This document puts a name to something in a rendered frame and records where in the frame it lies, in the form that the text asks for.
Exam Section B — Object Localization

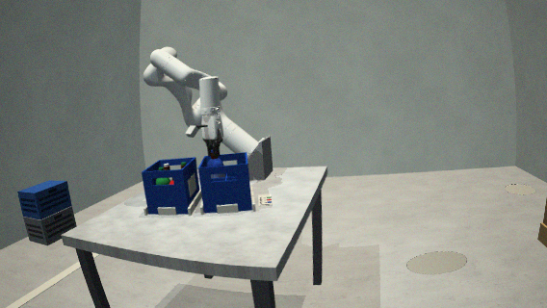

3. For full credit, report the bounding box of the white paper strip with colored squares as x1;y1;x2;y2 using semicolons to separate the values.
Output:
258;194;273;206

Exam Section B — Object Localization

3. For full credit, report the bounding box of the blue crate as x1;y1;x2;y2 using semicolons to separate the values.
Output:
142;157;199;215
198;152;252;214

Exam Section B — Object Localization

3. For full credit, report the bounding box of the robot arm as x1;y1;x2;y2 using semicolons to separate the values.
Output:
143;47;259;157

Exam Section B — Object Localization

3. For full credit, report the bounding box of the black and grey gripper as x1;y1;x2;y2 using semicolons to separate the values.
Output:
202;114;223;157

